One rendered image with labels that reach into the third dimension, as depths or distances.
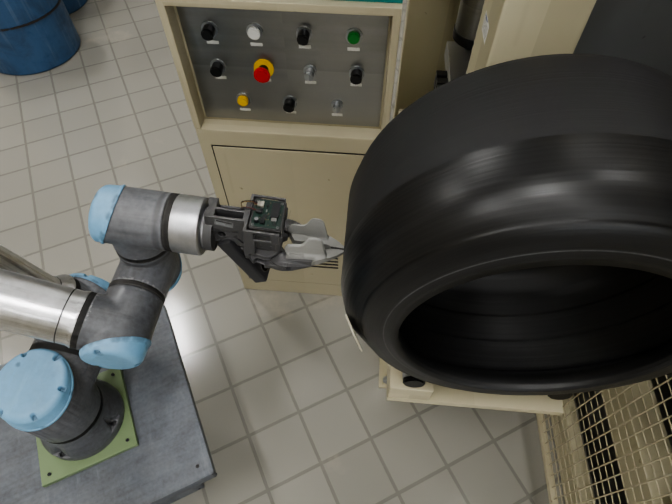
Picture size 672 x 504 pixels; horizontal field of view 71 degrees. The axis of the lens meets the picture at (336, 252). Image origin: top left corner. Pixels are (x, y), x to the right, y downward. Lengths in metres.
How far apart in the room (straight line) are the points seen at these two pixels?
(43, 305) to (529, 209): 0.66
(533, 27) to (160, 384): 1.14
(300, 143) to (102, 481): 0.99
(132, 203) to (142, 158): 2.06
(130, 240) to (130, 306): 0.11
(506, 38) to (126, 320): 0.72
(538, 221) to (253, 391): 1.55
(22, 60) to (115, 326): 2.99
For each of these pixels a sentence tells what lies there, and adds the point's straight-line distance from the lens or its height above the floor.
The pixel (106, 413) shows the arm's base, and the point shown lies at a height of 0.68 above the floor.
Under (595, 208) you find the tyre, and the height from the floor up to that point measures 1.44.
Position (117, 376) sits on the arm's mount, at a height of 0.62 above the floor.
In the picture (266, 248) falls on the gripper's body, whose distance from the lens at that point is 0.73.
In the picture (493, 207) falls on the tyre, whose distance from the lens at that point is 0.53.
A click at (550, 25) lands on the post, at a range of 0.84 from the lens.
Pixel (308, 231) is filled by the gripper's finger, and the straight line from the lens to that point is 0.74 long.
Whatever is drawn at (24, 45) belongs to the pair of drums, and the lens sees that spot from 3.61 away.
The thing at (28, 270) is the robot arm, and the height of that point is 1.00.
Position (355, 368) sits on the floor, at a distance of 1.94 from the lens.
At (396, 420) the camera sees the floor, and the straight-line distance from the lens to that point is 1.88.
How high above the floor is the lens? 1.80
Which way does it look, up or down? 55 degrees down
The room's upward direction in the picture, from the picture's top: straight up
